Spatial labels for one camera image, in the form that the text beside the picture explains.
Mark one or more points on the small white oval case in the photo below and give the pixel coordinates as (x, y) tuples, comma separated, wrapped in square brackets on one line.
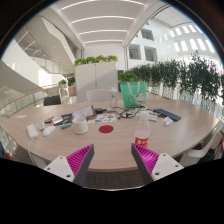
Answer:
[(42, 126)]

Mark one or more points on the white grid-pattern mug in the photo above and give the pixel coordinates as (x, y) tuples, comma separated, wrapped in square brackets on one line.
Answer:
[(80, 126)]

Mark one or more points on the black chair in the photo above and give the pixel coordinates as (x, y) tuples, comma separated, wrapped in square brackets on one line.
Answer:
[(52, 100)]

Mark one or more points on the white power strip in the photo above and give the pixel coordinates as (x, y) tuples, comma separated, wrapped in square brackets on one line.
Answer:
[(32, 131)]

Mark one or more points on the dark blue flat case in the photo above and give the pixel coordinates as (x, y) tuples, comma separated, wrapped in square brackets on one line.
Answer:
[(166, 114)]

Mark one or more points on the white paper slip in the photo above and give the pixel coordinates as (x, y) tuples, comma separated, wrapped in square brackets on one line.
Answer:
[(21, 116)]

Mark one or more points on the white cabinet with plants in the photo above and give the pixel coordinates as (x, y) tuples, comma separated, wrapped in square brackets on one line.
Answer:
[(96, 80)]

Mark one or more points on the green hedge row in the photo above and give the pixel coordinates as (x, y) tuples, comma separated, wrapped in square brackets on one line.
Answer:
[(186, 75)]

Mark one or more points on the white power adapter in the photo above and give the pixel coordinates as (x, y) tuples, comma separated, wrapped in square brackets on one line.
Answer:
[(167, 121)]

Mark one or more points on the clear shaker bottle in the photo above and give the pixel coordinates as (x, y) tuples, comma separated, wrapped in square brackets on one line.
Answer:
[(114, 96)]

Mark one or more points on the clear red-labelled water bottle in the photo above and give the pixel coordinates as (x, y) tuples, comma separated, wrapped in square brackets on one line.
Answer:
[(142, 135)]

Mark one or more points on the small teal pack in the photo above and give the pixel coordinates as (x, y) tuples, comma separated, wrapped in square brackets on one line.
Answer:
[(65, 126)]

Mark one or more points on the flat round red coaster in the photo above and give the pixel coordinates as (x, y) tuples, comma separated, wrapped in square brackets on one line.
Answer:
[(106, 129)]

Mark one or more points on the colourful sticker sheet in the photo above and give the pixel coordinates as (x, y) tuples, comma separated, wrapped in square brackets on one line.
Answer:
[(103, 118)]

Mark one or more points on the green tote bag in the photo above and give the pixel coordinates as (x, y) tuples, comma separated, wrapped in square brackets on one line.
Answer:
[(131, 95)]

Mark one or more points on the white card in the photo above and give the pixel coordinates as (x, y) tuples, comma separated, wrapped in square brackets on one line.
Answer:
[(57, 120)]

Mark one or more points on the small red-black box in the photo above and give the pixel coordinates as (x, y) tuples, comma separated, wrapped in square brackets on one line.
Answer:
[(48, 119)]

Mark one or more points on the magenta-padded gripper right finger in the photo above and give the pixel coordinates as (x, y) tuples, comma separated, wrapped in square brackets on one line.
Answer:
[(146, 160)]

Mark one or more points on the wooden planter with plants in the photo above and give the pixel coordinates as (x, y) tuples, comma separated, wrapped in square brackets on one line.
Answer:
[(71, 87)]

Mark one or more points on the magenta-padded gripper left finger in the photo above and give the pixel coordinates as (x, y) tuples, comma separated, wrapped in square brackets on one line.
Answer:
[(78, 160)]

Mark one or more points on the open booklet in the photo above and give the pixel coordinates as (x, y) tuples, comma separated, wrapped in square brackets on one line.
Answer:
[(83, 112)]

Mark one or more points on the white swivel chair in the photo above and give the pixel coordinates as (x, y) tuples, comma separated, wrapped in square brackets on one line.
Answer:
[(203, 146)]

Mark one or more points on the black notebook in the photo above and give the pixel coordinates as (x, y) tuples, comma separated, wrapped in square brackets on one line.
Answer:
[(67, 117)]

